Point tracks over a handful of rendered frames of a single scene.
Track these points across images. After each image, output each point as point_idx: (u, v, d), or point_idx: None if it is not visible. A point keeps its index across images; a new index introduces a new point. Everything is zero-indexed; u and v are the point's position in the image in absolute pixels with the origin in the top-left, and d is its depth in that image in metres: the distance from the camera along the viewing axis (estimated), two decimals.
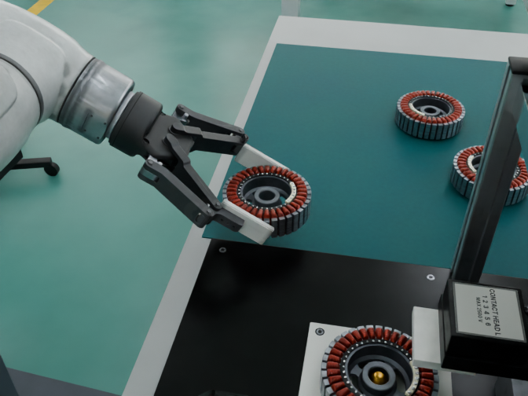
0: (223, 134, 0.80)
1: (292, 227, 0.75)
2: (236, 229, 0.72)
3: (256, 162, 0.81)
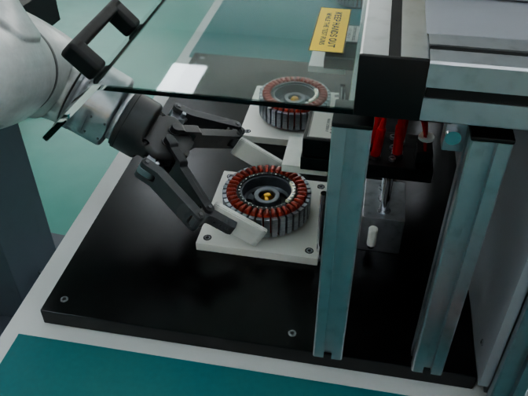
0: (220, 130, 0.80)
1: (293, 226, 0.75)
2: (229, 232, 0.71)
3: (252, 155, 0.82)
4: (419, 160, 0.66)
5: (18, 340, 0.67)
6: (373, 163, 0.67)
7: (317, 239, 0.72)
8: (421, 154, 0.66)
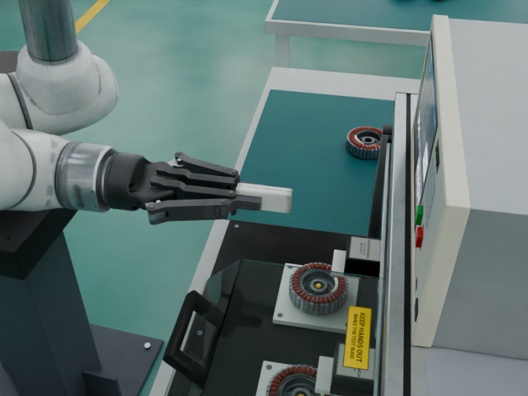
0: (215, 176, 0.79)
1: None
2: (258, 207, 0.76)
3: (257, 196, 0.78)
4: None
5: None
6: None
7: None
8: None
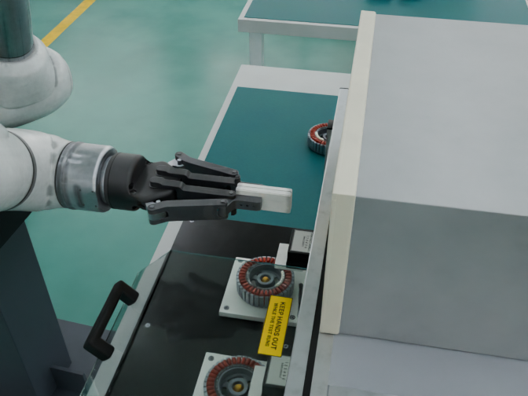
0: (215, 176, 0.79)
1: None
2: (258, 207, 0.76)
3: (257, 196, 0.78)
4: None
5: None
6: None
7: None
8: None
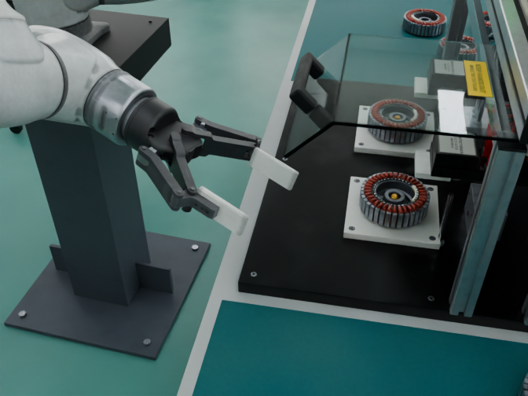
0: (236, 139, 0.84)
1: (418, 220, 0.97)
2: (210, 215, 0.72)
3: (266, 165, 0.83)
4: (524, 170, 0.89)
5: (223, 304, 0.89)
6: None
7: (440, 229, 0.94)
8: (526, 165, 0.88)
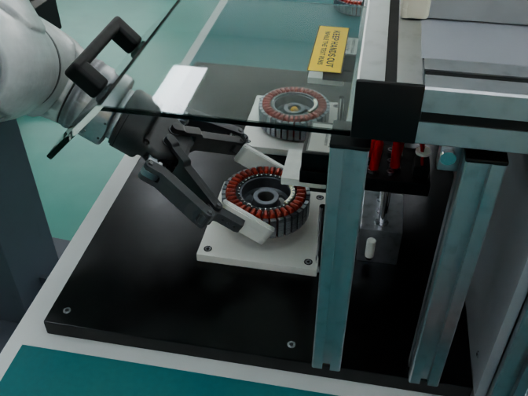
0: (223, 134, 0.79)
1: (291, 228, 0.75)
2: (237, 229, 0.72)
3: (255, 162, 0.81)
4: (416, 174, 0.67)
5: (22, 351, 0.68)
6: (371, 177, 0.68)
7: (316, 251, 0.73)
8: (418, 168, 0.67)
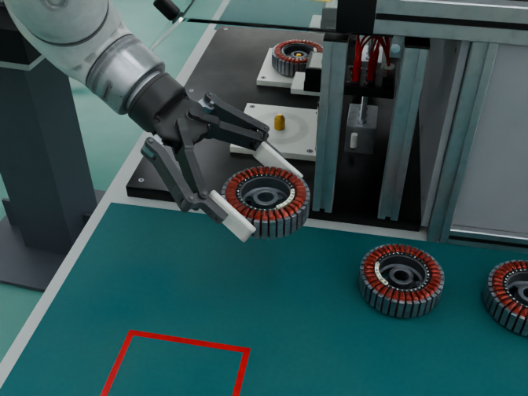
0: (243, 128, 0.81)
1: (276, 233, 0.74)
2: (218, 221, 0.73)
3: (272, 161, 0.81)
4: (385, 82, 0.97)
5: (111, 206, 0.98)
6: (353, 85, 0.98)
7: (315, 141, 1.03)
8: (386, 78, 0.97)
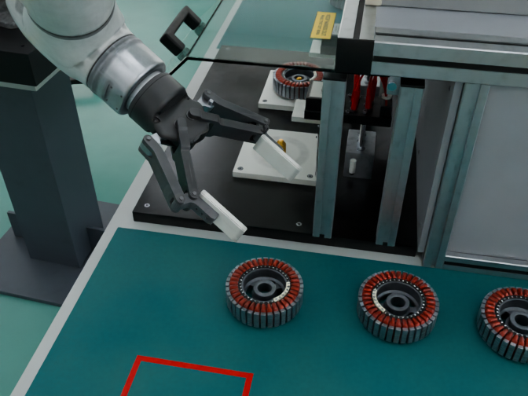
0: (243, 122, 0.81)
1: (274, 323, 0.85)
2: (210, 221, 0.72)
3: (271, 154, 0.82)
4: (383, 111, 1.01)
5: (118, 230, 1.01)
6: (352, 114, 1.02)
7: (315, 167, 1.06)
8: (383, 108, 1.00)
